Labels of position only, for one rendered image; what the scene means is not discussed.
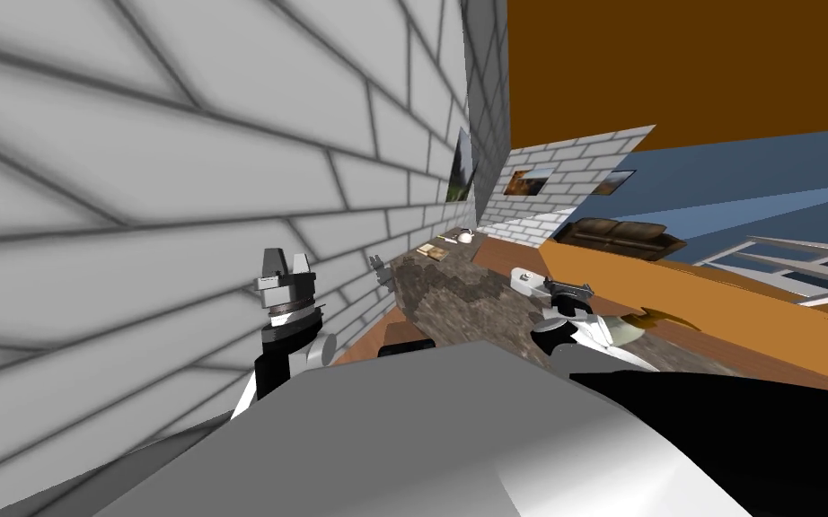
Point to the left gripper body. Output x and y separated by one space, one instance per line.
286 289

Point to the brown mottled table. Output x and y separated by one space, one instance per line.
457 301

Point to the golden curved object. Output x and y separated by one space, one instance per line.
655 318

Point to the dark orange picture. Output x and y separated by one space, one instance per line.
614 183

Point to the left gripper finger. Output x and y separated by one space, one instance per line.
301 264
273 263

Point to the white framed window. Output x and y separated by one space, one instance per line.
795 276

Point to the brown sofa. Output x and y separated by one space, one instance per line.
619 239

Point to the tan book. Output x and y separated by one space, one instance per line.
433 251

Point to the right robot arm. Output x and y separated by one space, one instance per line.
730 445

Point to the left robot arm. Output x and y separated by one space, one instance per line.
277 359

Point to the orange landscape picture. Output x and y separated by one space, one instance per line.
529 182

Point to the white kettle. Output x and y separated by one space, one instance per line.
465 235

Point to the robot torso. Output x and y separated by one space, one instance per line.
414 438

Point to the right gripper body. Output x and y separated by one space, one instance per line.
569 289

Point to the dark green landscape picture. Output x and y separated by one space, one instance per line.
461 169

